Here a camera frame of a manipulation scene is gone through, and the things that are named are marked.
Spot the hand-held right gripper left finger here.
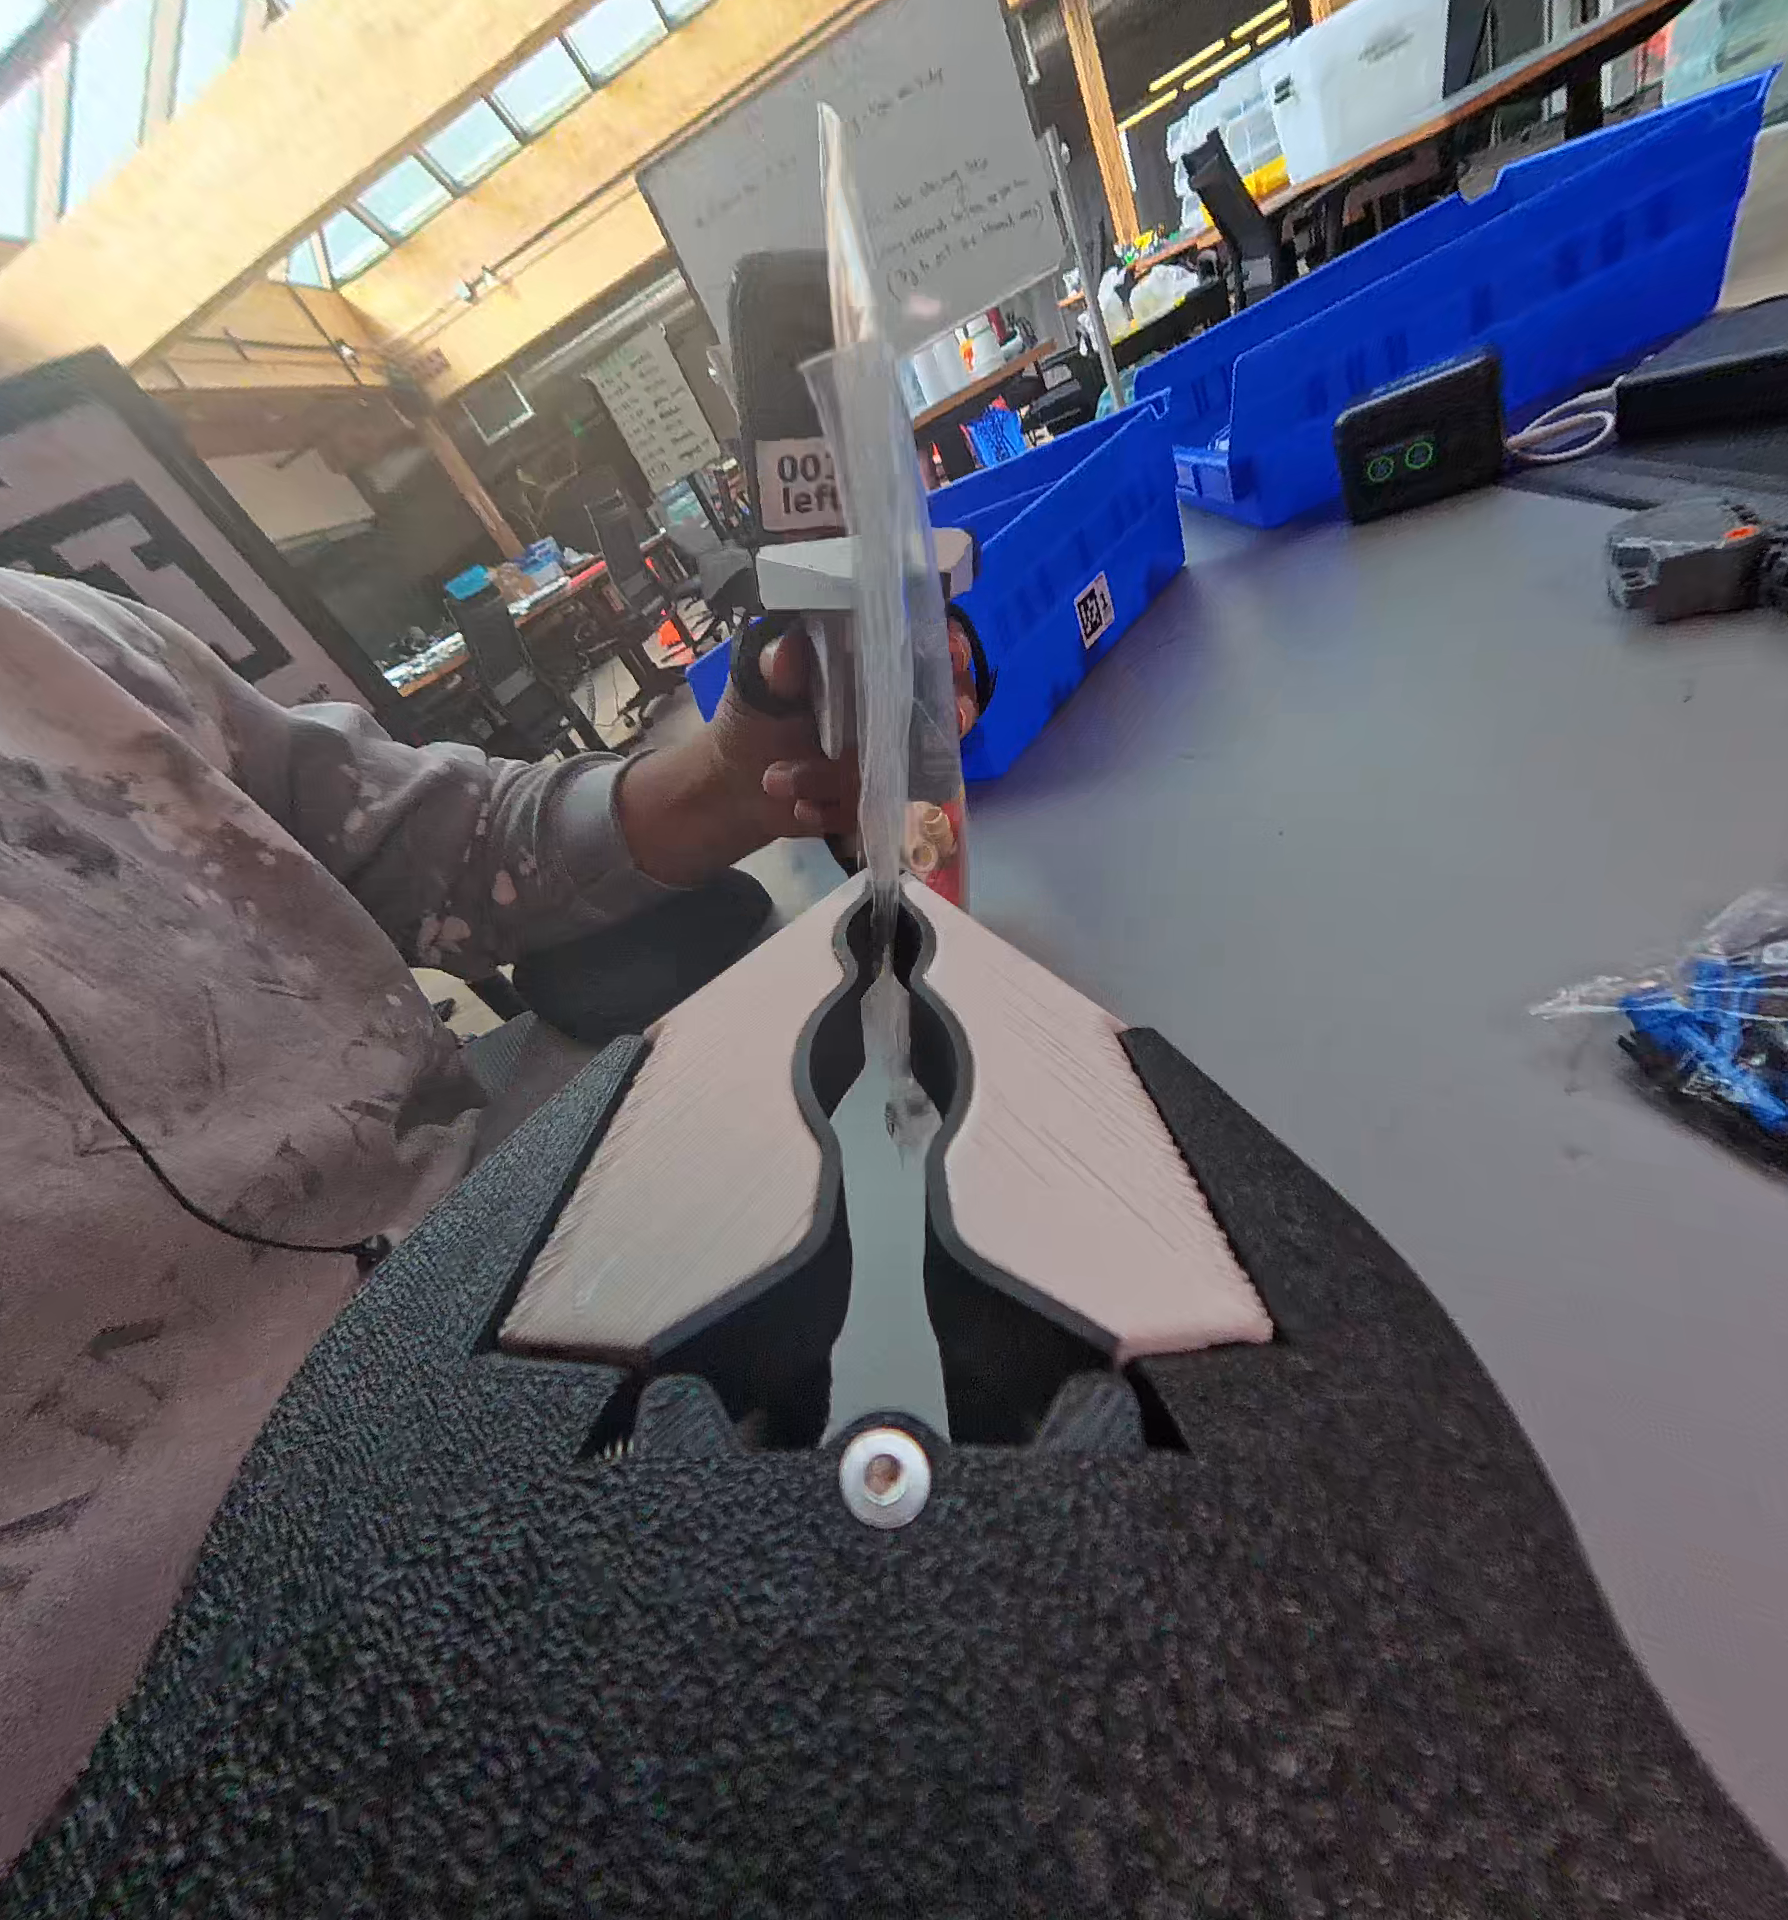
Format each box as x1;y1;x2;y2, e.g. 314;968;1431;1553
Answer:
494;877;896;1372

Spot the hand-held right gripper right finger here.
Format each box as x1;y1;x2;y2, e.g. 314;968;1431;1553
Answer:
892;877;1275;1367

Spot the clear bag of mixed bricks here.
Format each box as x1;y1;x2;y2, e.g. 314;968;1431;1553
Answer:
802;103;987;1156

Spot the blue bin with square label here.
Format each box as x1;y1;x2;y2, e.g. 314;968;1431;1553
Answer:
683;392;1186;784

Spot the person's left forearm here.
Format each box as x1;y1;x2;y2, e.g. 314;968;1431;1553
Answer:
235;703;656;971

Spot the grey desk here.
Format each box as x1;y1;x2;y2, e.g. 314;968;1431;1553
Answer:
774;287;1788;1905

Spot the black desk mat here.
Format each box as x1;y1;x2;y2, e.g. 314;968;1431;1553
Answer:
1507;436;1788;517

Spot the person's left hand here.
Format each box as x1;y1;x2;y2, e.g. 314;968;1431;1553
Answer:
616;608;987;894

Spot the small whiteboard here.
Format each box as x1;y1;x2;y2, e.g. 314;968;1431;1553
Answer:
587;323;723;490

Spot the large whiteboard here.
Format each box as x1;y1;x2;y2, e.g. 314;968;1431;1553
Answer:
634;0;1068;323

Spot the black armrest pad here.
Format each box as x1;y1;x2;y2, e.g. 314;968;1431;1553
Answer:
513;871;774;1047

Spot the row of black office chairs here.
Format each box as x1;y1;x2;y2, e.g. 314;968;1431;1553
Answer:
428;480;746;752

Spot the long blue plastic bin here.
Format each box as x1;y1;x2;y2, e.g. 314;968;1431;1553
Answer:
1131;323;1256;467
1175;65;1781;530

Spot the black office chair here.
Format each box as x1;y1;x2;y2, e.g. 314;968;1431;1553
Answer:
1182;127;1288;309

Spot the person's grey patterned sweatshirt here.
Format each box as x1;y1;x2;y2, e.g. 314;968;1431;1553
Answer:
0;548;535;1920

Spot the stack of white storage boxes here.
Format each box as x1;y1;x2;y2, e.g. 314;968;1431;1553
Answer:
1166;0;1451;188

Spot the black display device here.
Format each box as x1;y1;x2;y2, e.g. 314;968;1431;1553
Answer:
1334;350;1507;527

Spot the clear bag of blue bricks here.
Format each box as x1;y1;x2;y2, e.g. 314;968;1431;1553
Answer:
1530;841;1788;1193

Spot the black framed tag sign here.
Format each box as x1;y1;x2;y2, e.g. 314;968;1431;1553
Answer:
0;350;414;722

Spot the wooden top table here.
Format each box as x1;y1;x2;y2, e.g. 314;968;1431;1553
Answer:
1118;0;1690;226

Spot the grey toy motor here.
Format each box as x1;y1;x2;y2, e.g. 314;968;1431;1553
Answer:
1605;499;1768;623

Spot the black power adapter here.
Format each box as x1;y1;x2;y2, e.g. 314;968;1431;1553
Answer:
1613;293;1788;443

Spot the black earphone cable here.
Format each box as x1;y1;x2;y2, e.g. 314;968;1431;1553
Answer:
0;921;391;1266

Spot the thin white cable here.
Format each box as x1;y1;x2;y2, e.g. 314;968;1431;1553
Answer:
1501;392;1621;459

